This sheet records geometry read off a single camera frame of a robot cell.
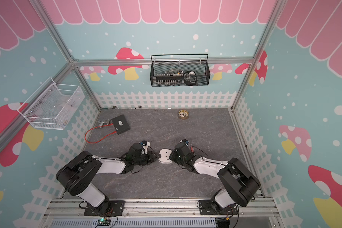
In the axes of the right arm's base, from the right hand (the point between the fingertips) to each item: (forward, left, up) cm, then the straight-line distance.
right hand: (169, 154), depth 88 cm
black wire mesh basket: (+42, -8, +30) cm, 53 cm away
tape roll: (+38, -11, -4) cm, 39 cm away
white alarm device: (0, +3, -2) cm, 3 cm away
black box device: (+27, +38, -3) cm, 47 cm away
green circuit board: (-34, +33, -7) cm, 48 cm away
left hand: (-2, +6, -3) cm, 7 cm away
